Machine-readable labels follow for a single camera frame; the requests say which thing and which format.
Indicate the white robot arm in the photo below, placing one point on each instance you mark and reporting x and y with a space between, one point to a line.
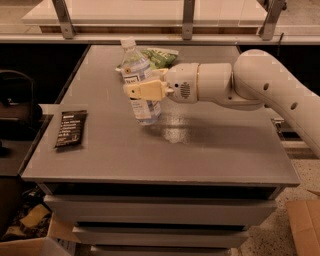
254 80

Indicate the cardboard box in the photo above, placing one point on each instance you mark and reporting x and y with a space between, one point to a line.
304 219
59 241

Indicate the metal bracket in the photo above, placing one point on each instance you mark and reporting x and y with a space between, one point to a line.
274 9
187 19
64 19

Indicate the right metal bracket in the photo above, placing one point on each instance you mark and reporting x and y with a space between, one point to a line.
274 9

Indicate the cardboard box bottom left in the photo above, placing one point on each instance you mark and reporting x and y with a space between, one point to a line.
59 241

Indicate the grey drawer cabinet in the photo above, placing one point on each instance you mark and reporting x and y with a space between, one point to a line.
190 185

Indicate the yellow sponge on floor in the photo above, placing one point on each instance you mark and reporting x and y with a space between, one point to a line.
37 215

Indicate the clear blue-label plastic bottle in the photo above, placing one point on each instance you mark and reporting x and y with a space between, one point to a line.
146 112

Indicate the middle metal bracket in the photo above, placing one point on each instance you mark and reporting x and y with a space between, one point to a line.
187 19

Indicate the black snack packet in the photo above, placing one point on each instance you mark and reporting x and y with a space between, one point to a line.
71 128

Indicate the green chip bag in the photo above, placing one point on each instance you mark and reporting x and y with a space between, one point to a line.
161 56

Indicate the cardboard box right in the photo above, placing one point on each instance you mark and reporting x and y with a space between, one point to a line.
304 219

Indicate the left metal bracket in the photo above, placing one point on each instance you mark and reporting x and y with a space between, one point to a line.
64 19

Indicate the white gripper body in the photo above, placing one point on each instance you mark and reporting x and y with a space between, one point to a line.
181 82

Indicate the white shelf board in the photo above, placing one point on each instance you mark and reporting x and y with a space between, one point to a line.
166 12

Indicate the black chair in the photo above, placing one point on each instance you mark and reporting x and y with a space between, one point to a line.
20 113

